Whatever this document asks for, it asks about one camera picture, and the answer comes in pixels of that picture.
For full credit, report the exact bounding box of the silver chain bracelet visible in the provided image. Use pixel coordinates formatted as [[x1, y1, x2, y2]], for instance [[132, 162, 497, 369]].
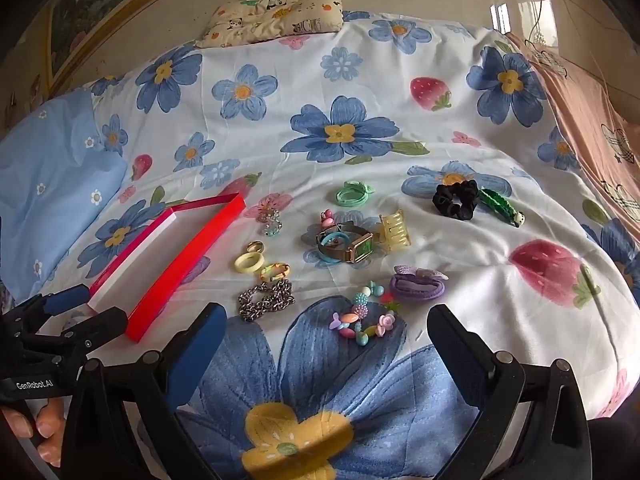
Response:
[[237, 278, 295, 322]]

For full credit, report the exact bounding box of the pink printed blanket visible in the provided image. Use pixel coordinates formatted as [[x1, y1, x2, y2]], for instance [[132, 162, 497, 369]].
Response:
[[505, 32, 640, 256]]

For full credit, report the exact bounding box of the mint green hair tie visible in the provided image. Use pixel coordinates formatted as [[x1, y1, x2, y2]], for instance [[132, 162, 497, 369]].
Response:
[[336, 181, 372, 207]]

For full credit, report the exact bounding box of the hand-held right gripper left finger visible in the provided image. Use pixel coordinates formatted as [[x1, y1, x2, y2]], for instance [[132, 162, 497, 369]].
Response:
[[61, 303, 228, 480]]

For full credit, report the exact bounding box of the cream panda print pillow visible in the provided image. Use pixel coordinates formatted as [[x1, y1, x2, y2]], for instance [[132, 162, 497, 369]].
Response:
[[200, 0, 346, 48]]

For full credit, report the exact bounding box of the green hair clip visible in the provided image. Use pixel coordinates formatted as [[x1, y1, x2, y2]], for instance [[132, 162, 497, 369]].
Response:
[[477, 187, 527, 228]]

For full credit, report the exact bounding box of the person's left hand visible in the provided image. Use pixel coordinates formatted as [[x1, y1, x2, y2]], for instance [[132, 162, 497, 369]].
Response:
[[0, 397, 67, 466]]

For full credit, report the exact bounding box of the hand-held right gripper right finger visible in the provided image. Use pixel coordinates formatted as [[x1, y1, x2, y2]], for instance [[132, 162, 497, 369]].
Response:
[[426, 304, 593, 480]]

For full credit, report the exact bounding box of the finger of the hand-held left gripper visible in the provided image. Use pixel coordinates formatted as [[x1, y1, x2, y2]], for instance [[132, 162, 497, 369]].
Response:
[[12, 284, 92, 333], [55, 309, 128, 368]]

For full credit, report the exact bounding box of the multicoloured plastic ring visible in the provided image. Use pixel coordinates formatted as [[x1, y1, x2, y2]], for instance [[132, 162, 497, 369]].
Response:
[[259, 261, 291, 282]]

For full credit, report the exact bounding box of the colourful candy bead bracelet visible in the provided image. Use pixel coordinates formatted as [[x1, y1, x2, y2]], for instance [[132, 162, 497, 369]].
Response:
[[330, 282, 403, 347]]

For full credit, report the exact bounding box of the blue hair tie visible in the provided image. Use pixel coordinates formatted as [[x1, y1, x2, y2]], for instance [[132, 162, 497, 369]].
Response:
[[303, 232, 351, 263]]

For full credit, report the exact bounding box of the black scrunchie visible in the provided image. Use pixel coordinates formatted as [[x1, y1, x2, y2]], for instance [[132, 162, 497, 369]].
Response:
[[432, 179, 480, 221]]

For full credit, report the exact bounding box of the light blue flowered pillow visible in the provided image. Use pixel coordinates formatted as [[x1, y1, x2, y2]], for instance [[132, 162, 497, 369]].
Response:
[[0, 89, 128, 306]]

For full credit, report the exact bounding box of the red cardboard box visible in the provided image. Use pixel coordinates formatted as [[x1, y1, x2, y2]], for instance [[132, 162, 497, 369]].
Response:
[[89, 193, 247, 343]]

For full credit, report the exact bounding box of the purple bow hair tie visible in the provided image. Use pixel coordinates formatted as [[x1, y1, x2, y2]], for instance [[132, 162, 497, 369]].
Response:
[[389, 265, 449, 303]]

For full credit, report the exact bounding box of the white floral blanket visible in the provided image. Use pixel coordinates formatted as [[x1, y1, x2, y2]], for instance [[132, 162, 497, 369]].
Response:
[[47, 10, 640, 480]]

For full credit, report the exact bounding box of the clear crystal bead bracelet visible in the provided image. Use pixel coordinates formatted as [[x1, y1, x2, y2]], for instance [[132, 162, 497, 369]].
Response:
[[260, 210, 284, 236]]

